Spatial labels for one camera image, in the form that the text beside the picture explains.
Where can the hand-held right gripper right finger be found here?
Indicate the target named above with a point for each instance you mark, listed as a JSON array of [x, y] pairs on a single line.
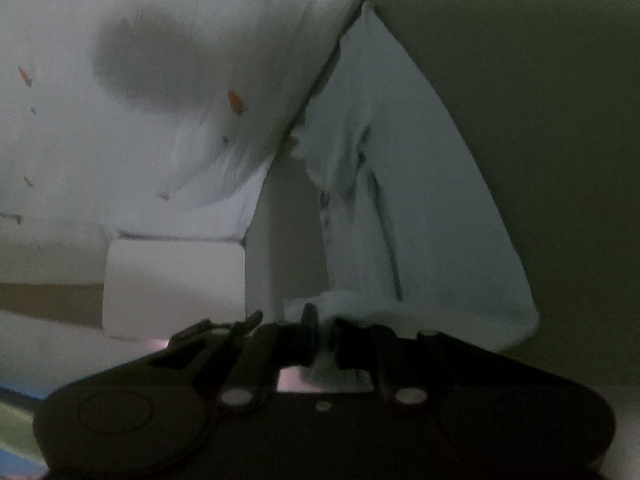
[[345, 342]]

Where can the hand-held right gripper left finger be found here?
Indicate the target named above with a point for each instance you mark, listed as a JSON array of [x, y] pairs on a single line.
[[308, 331]]

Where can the blue green mat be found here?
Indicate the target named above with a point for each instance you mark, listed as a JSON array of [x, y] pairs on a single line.
[[15, 430]]

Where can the pale blue garment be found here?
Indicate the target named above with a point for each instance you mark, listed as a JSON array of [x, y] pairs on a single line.
[[425, 185]]

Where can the white carrot print cloth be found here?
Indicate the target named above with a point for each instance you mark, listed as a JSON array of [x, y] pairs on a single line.
[[75, 160]]

